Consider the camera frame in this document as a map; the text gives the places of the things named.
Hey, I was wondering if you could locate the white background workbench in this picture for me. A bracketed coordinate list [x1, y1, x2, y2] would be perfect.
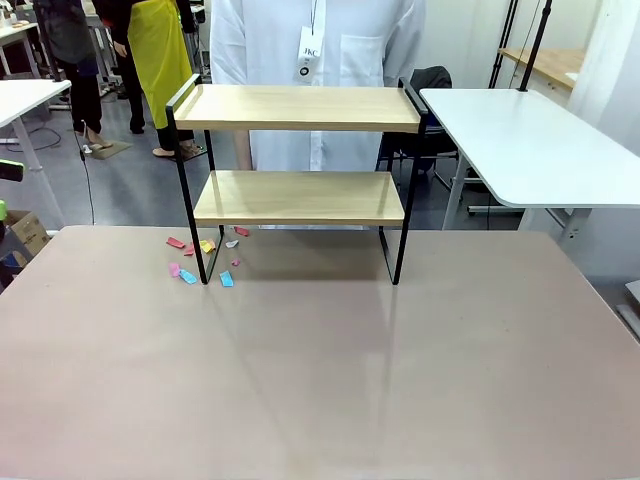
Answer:
[0, 4, 41, 79]

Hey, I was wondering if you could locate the white side table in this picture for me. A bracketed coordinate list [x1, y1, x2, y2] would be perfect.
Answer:
[418, 88, 640, 241]

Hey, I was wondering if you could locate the black pole stand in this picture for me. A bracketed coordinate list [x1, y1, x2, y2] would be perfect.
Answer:
[517, 0, 555, 94]

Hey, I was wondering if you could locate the person's right forearm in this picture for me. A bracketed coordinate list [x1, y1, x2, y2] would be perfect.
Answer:
[234, 130, 253, 171]

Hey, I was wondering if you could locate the grey metal frame piece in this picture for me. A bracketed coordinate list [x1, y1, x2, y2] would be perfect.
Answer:
[615, 279, 640, 346]

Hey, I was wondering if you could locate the two-tier wooden black-framed shelf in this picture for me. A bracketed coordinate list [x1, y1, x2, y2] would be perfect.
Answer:
[164, 73, 429, 287]

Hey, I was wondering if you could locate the person in white coat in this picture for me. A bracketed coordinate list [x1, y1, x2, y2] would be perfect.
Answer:
[209, 0, 426, 174]

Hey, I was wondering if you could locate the person in yellow apron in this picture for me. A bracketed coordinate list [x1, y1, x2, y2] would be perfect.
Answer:
[94, 0, 209, 161]

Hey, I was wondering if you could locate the cardboard box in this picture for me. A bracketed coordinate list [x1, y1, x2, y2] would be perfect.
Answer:
[0, 209, 52, 269]

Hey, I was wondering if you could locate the wooden background desk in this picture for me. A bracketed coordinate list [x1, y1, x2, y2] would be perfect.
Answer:
[498, 47, 586, 91]

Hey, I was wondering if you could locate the white name badge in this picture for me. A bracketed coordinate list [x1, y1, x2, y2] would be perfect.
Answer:
[294, 25, 325, 82]

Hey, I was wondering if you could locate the black floor cable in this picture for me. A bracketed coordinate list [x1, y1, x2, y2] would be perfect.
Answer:
[74, 132, 97, 226]

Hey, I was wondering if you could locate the black office chair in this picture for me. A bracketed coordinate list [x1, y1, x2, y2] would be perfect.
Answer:
[379, 65, 484, 201]

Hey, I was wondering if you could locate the black tripod stand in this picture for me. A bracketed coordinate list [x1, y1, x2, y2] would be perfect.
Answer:
[489, 0, 521, 90]

